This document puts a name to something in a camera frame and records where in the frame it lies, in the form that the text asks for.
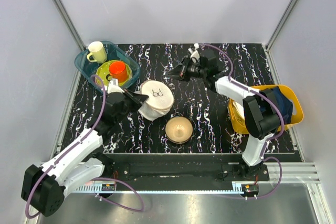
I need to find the pale yellow mug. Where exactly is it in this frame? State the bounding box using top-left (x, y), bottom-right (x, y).
top-left (87, 41), bottom-right (107, 63)

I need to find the white cloth in basket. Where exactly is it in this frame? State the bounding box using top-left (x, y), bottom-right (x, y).
top-left (233, 101), bottom-right (245, 124)

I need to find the orange cup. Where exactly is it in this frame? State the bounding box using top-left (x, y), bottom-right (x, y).
top-left (106, 61), bottom-right (128, 83)

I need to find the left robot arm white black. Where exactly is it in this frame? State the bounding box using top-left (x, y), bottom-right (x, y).
top-left (21, 89), bottom-right (149, 219)

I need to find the teal plastic bin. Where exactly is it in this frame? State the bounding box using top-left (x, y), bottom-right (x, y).
top-left (74, 41), bottom-right (140, 92)

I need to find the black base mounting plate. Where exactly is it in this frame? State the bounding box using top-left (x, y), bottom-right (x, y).
top-left (73, 153), bottom-right (270, 185)

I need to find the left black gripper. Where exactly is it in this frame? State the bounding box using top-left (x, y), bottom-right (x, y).
top-left (115, 88), bottom-right (149, 124)

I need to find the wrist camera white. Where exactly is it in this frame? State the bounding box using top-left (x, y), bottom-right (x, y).
top-left (188, 43), bottom-right (200, 63)
top-left (107, 78), bottom-right (124, 94)

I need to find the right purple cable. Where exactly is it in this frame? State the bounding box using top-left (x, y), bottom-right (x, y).
top-left (199, 44), bottom-right (286, 200)

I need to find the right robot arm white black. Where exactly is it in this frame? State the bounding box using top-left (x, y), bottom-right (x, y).
top-left (165, 50), bottom-right (284, 180)

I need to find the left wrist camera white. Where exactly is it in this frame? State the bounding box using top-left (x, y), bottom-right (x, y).
top-left (107, 78), bottom-right (124, 94)

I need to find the navy blue garment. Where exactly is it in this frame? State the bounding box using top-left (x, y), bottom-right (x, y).
top-left (272, 87), bottom-right (293, 124)

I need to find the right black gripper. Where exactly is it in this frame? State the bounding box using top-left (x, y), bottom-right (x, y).
top-left (165, 57), bottom-right (206, 83)

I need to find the yellow-green plate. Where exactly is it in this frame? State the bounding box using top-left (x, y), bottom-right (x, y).
top-left (96, 60), bottom-right (133, 86)

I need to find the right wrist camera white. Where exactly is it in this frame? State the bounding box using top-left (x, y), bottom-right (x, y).
top-left (188, 43), bottom-right (200, 63)

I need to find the purple cable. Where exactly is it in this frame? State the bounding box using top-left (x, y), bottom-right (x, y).
top-left (25, 74), bottom-right (145, 219)
top-left (199, 44), bottom-right (286, 200)

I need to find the yellow plastic basket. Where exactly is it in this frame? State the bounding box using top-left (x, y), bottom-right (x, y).
top-left (228, 84), bottom-right (304, 134)

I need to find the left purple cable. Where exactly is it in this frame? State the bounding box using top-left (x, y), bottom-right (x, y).
top-left (25, 74), bottom-right (145, 219)

